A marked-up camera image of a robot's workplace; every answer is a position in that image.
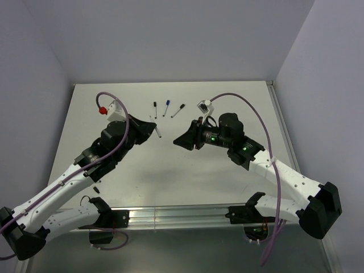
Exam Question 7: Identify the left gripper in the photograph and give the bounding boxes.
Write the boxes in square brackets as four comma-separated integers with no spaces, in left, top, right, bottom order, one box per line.
[114,114,156,162]

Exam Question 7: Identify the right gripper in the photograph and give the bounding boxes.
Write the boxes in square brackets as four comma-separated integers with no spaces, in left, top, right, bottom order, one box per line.
[173,116,232,150]

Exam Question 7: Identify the white pen black tip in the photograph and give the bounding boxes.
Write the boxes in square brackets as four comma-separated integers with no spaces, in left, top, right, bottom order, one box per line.
[171,108,181,118]

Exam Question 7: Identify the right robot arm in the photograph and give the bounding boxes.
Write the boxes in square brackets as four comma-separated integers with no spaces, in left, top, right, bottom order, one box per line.
[173,113,342,239]

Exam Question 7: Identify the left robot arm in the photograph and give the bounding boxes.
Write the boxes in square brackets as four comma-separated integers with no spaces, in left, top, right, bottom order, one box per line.
[1,116,156,260]

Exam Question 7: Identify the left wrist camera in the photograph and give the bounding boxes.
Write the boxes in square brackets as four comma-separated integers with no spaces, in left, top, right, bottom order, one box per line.
[96,100,126,122]

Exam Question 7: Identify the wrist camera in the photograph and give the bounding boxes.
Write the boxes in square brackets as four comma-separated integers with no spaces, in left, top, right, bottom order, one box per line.
[197,100,214,124]
[96,100,126,122]

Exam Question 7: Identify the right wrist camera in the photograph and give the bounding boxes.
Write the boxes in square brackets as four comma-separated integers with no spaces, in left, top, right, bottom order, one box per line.
[197,100,214,124]

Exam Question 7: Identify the aluminium side rail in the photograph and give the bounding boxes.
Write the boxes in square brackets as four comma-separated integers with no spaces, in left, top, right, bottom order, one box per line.
[266,80,313,200]

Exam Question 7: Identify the aluminium front rail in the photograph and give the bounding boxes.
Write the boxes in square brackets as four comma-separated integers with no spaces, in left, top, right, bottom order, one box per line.
[27,200,326,231]

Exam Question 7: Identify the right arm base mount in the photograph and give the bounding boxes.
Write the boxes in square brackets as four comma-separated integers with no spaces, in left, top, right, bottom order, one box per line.
[225,205,269,243]

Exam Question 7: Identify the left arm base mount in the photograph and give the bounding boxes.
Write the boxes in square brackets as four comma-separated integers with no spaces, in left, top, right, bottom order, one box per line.
[78,210,129,251]

